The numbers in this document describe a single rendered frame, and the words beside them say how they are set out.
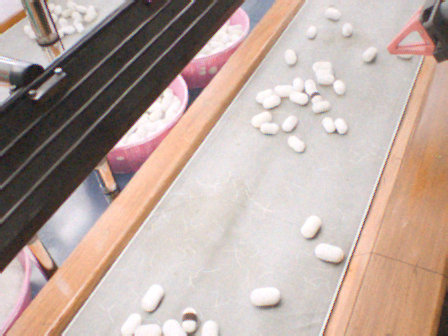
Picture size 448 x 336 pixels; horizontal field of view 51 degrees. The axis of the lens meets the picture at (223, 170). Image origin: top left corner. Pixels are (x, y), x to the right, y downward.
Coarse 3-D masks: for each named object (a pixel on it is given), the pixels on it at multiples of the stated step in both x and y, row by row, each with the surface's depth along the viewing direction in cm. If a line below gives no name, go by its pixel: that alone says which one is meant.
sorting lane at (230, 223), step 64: (320, 0) 114; (384, 0) 111; (384, 64) 94; (256, 128) 85; (320, 128) 83; (384, 128) 81; (192, 192) 75; (256, 192) 74; (320, 192) 73; (128, 256) 68; (192, 256) 67; (256, 256) 66; (256, 320) 59; (320, 320) 58
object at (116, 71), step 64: (128, 0) 42; (192, 0) 47; (64, 64) 36; (128, 64) 40; (0, 128) 32; (64, 128) 35; (128, 128) 40; (0, 192) 31; (64, 192) 35; (0, 256) 31
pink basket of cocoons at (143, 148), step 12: (180, 84) 93; (180, 96) 94; (180, 108) 86; (156, 132) 82; (168, 132) 86; (132, 144) 81; (144, 144) 83; (156, 144) 85; (108, 156) 83; (120, 156) 83; (132, 156) 84; (144, 156) 86; (120, 168) 87; (132, 168) 88
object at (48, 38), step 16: (32, 0) 51; (32, 16) 52; (48, 16) 53; (48, 32) 54; (48, 48) 55; (64, 48) 58; (0, 64) 35; (16, 64) 34; (32, 64) 34; (0, 80) 35; (16, 80) 34; (48, 80) 35; (64, 80) 35; (32, 96) 33; (48, 96) 34; (96, 176) 71; (112, 176) 72; (112, 192) 73; (32, 240) 60; (32, 256) 62; (48, 256) 63; (48, 272) 65
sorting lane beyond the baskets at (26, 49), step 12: (60, 0) 130; (72, 0) 129; (84, 0) 129; (96, 0) 128; (108, 0) 127; (120, 0) 126; (96, 12) 123; (108, 12) 122; (24, 24) 123; (72, 24) 120; (84, 24) 119; (0, 36) 119; (12, 36) 119; (24, 36) 118; (72, 36) 115; (0, 48) 115; (12, 48) 114; (24, 48) 114; (36, 48) 113; (24, 60) 110; (36, 60) 109; (0, 96) 100
